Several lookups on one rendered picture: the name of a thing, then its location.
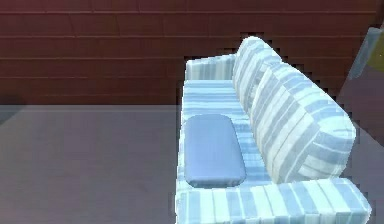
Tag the plain blue cushion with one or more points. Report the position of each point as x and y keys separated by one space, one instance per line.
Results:
x=213 y=150

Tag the blue white striped sofa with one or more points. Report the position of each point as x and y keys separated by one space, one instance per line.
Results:
x=293 y=133

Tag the grey framed window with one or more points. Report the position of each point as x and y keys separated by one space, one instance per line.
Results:
x=370 y=53

